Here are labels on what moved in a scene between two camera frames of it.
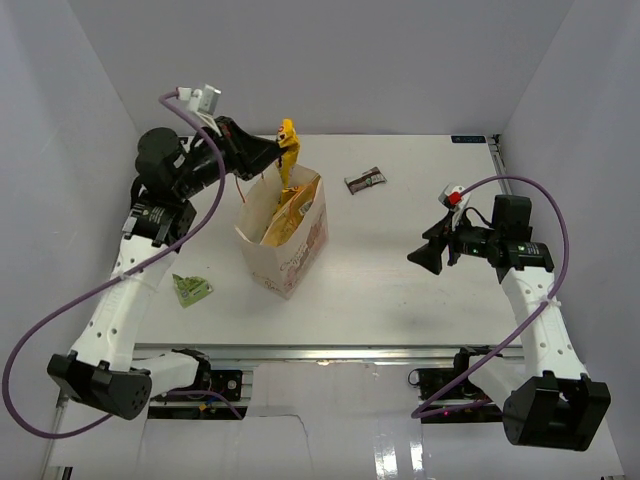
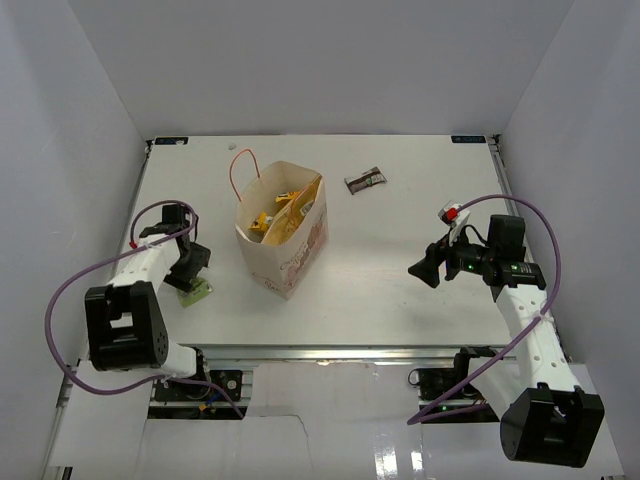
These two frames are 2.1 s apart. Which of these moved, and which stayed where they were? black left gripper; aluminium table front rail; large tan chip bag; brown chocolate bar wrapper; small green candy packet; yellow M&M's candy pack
Moved: black left gripper; yellow M&M's candy pack
Stayed: large tan chip bag; small green candy packet; aluminium table front rail; brown chocolate bar wrapper
